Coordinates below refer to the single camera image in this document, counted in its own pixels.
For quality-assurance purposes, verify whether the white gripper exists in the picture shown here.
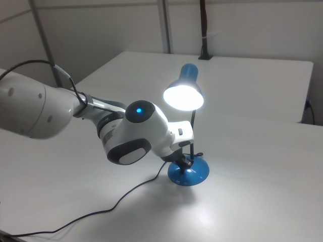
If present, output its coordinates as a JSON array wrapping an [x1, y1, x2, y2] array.
[[161, 120, 195, 175]]

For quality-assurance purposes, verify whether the blue gooseneck desk lamp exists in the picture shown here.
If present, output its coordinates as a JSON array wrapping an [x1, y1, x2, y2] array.
[[163, 63, 210, 188]]

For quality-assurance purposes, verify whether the black lamp power cable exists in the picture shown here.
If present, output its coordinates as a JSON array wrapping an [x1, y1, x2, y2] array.
[[0, 152, 204, 238]]

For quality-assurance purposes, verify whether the black clamp mount with pole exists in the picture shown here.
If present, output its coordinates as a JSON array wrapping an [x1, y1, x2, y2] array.
[[197, 0, 214, 61]]

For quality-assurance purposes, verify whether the black wall cable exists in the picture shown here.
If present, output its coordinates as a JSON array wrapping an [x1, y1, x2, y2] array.
[[304, 100, 316, 126]]

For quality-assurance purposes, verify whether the grey metal partition post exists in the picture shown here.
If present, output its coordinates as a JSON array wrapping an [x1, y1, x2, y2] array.
[[28, 0, 63, 88], [157, 0, 173, 54]]

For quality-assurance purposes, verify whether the black cable on robot arm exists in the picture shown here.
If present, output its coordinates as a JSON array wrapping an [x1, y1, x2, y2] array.
[[0, 59, 125, 114]]

